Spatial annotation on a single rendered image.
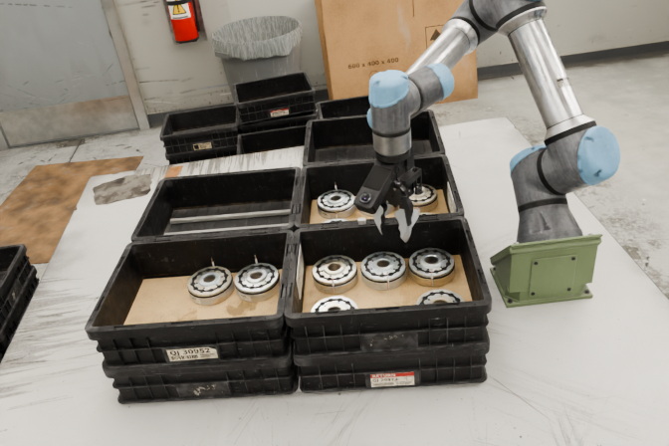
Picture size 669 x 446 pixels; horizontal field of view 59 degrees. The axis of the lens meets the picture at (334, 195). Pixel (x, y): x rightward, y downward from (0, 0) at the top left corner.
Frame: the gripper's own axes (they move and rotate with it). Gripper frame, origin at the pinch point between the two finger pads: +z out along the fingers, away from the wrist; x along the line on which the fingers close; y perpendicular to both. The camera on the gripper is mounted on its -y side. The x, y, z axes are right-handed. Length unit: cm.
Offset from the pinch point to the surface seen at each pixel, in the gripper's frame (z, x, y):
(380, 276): 10.1, 1.7, -2.9
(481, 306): 3.2, -24.4, -7.1
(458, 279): 13.0, -11.8, 7.8
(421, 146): 13, 28, 59
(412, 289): 12.9, -4.8, -0.3
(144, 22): 21, 290, 143
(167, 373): 16, 26, -45
